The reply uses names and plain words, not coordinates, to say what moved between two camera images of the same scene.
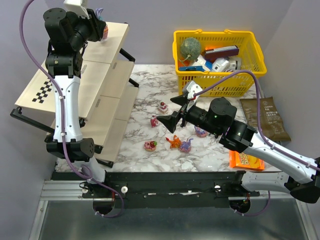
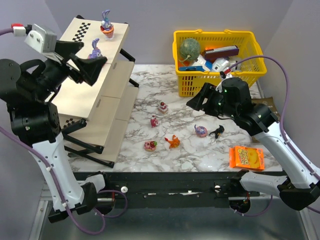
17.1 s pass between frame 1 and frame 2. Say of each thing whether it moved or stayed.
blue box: stayed
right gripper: moved
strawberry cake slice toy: stayed
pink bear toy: stayed
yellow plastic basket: stayed
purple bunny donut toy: moved
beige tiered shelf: stayed
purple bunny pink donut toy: stayed
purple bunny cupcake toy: moved
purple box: stayed
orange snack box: stayed
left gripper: moved
